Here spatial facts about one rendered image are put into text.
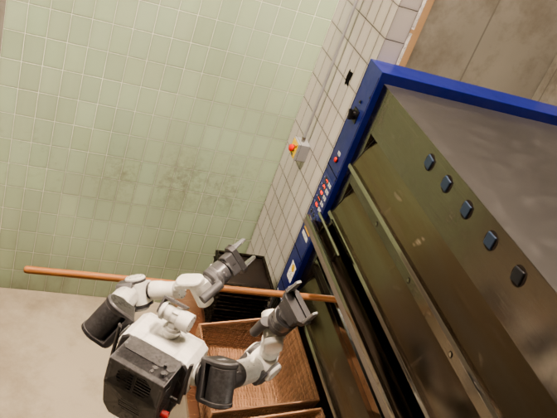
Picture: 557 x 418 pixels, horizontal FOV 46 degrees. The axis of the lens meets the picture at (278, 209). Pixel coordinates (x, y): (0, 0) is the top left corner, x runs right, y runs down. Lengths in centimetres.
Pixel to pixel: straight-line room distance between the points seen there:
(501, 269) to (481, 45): 381
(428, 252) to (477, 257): 28
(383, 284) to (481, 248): 60
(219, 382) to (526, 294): 98
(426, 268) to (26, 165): 235
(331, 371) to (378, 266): 56
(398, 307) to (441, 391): 40
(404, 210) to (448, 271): 38
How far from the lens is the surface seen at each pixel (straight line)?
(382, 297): 261
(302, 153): 353
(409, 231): 251
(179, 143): 378
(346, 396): 286
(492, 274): 211
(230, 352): 343
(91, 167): 384
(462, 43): 564
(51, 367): 396
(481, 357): 211
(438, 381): 231
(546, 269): 200
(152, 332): 222
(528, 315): 198
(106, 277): 270
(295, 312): 203
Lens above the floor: 291
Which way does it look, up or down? 29 degrees down
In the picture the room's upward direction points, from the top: 21 degrees clockwise
